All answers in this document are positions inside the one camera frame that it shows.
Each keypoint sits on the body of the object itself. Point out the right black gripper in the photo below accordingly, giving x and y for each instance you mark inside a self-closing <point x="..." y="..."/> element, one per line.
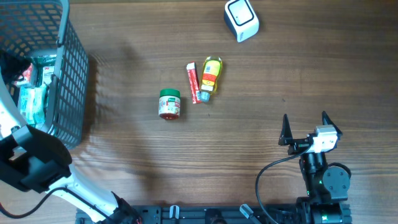
<point x="297" y="144"/>

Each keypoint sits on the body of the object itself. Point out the yellow liquid bottle grey cap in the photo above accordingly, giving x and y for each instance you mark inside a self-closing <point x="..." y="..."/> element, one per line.
<point x="212" y="69"/>

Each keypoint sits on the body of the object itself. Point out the red slim stick packet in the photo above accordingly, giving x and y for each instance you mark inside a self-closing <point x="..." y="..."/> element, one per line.
<point x="193" y="79"/>

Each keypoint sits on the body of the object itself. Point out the green lid spice jar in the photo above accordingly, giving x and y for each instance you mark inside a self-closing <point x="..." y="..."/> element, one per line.
<point x="169" y="104"/>

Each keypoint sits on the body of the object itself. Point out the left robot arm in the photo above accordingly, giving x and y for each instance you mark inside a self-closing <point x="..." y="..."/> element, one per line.
<point x="35" y="160"/>

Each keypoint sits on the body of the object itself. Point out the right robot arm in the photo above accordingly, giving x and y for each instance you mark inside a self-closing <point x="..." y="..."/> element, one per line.
<point x="327" y="184"/>

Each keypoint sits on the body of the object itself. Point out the white barcode scanner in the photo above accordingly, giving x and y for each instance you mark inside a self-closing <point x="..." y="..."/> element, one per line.
<point x="241" y="19"/>

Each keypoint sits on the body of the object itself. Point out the green white snack pack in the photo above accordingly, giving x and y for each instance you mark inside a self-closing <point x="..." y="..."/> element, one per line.
<point x="25" y="104"/>
<point x="38" y="104"/>

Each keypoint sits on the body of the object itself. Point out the dark green box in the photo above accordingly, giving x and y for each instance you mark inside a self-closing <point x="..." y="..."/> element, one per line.
<point x="45" y="69"/>

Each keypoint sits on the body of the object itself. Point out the red juice carton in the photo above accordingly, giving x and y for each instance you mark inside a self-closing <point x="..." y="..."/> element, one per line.
<point x="28" y="77"/>

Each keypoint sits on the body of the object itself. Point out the grey plastic mesh basket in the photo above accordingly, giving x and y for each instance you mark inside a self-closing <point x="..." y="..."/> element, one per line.
<point x="31" y="29"/>

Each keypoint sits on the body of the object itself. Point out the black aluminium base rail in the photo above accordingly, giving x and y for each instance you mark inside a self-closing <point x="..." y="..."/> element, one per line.
<point x="280" y="213"/>

